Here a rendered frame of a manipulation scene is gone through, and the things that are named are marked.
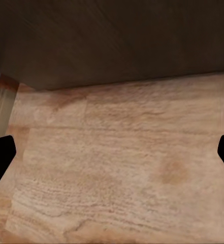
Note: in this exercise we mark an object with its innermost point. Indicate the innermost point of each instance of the cabinet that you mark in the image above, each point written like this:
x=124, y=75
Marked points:
x=56, y=44

